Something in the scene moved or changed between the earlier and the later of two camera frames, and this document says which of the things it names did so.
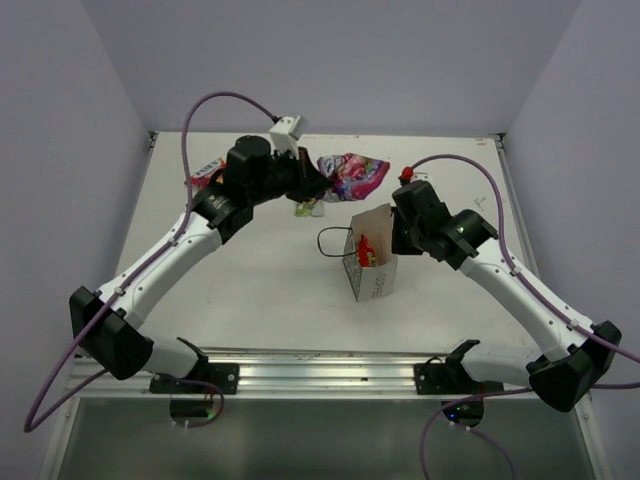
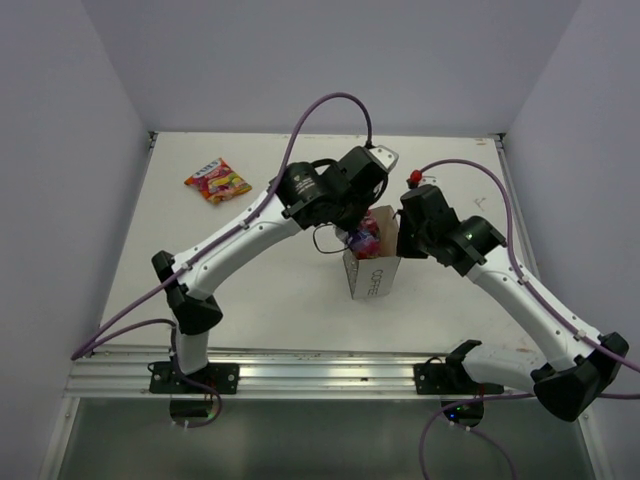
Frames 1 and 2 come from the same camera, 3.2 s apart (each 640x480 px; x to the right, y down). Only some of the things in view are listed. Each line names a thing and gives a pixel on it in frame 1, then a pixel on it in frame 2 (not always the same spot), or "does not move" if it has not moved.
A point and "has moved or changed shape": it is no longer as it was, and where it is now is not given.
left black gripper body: (282, 177) -> (354, 210)
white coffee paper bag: (369, 259) does not move
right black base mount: (450, 378) does not move
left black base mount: (224, 376) does not move
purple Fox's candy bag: (353, 176) has moved or changed shape
